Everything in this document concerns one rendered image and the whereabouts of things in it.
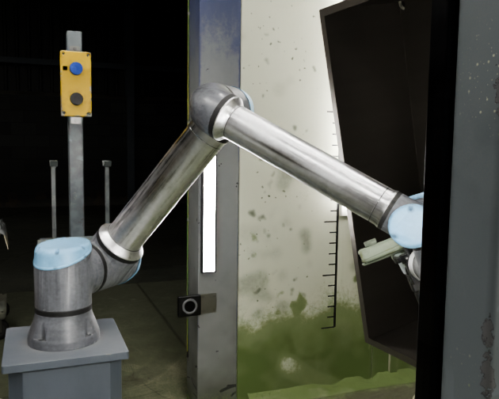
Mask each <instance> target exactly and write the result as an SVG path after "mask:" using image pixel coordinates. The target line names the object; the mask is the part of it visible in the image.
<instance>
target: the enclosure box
mask: <svg viewBox="0 0 499 399"><path fill-rule="evenodd" d="M400 1H402V2H404V3H405V6H404V7H405V9H401V8H400V6H399V4H398V2H400ZM431 14H432V0H344V1H342V2H339V3H336V4H333V5H331V6H327V7H326V8H323V9H320V10H319V15H320V21H321V26H322V38H323V43H324V49H325V55H326V66H327V72H328V78H329V88H330V94H331V101H332V106H333V117H334V123H335V129H336V135H337V145H338V151H339V158H340V160H341V161H343V162H344V163H346V164H348V165H350V166H352V167H353V168H355V169H358V170H359V171H361V172H362V173H365V174H366V175H368V176H370V177H372V178H373V179H375V180H377V181H379V182H380V183H382V184H385V185H386V186H388V187H389V188H392V189H394V190H395V191H400V192H401V193H403V194H405V195H406V196H413V195H416V194H419V193H422V192H424V179H425V144H426V125H427V106H428V87H429V52H430V32H431ZM347 214H348V221H349V231H350V237H351V242H352V254H353V259H354V265H355V271H356V282H357V288H358V294H359V300H360V311H361V317H362V322H363V328H364V339H365V342H366V343H368V344H370V345H372V346H374V347H376V348H378V349H380V350H382V351H384V352H386V353H388V354H390V355H392V356H394V357H396V358H398V359H400V360H402V361H404V362H406V363H408V364H410V365H412V366H414V367H416V364H417V327H418V309H419V304H418V302H417V299H416V296H415V294H414V292H413V291H412V290H411V287H410V285H409V282H408V279H407V278H406V274H404V273H403V272H402V270H401V268H400V266H399V264H396V263H395V262H394V261H393V260H392V258H391V256H389V257H387V258H385V259H382V260H379V261H376V262H375V263H372V264H369V265H366V266H363V265H362V263H363V262H362V261H361V260H360V258H359V256H358V252H359V250H360V249H363V248H365V245H364V242H366V241H369V240H371V239H373V238H375V239H376V241H377V243H378V242H381V241H384V240H387V239H388V238H391V236H390V235H389V234H387V233H386V232H384V231H382V230H381V229H379V228H377V227H376V226H375V225H374V224H372V223H371V222H369V221H368V220H366V219H364V218H362V217H360V216H359V215H357V214H355V213H353V212H352V211H350V210H348V209H347Z"/></svg>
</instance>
